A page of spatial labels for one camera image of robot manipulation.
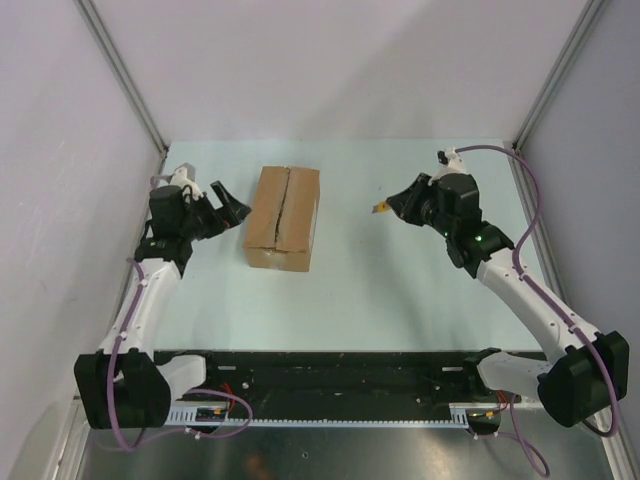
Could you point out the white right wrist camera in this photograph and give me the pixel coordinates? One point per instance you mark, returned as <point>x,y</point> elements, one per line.
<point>450,162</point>

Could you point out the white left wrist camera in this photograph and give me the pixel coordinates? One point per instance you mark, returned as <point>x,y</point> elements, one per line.
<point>184,178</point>

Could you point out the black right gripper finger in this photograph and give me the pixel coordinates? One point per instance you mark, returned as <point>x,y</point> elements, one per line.
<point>401,205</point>
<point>419,187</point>

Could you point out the aluminium front rail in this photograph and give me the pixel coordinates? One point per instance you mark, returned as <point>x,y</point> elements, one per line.
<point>569,390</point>

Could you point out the right aluminium frame post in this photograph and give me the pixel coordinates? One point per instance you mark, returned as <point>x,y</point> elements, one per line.
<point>569,54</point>

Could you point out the brown cardboard express box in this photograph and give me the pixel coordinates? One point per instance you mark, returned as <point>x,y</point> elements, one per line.
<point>281,227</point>

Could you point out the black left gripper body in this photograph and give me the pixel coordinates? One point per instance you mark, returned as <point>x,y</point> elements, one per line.
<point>203,221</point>

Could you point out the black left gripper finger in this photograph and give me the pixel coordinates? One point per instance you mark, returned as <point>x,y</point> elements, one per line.
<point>233,216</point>
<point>228,202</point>

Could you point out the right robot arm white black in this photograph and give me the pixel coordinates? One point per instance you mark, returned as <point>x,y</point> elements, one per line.
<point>486,254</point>

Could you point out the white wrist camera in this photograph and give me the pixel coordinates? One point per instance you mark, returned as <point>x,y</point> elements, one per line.
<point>184,178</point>
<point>450,162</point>

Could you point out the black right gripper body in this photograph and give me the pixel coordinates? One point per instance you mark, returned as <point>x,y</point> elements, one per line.
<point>424,211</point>

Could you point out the yellow utility knife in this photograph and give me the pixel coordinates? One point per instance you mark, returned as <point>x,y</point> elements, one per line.
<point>381,207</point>

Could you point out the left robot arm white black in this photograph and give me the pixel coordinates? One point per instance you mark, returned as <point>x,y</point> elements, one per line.
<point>120,385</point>

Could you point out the aluminium frame post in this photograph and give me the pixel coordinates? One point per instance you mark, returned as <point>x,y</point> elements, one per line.
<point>569,54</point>
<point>108,48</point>

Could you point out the left aluminium frame post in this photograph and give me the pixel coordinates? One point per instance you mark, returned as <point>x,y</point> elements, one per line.
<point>108,48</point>

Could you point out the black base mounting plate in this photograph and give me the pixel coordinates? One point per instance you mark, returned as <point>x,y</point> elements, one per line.
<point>379,387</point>

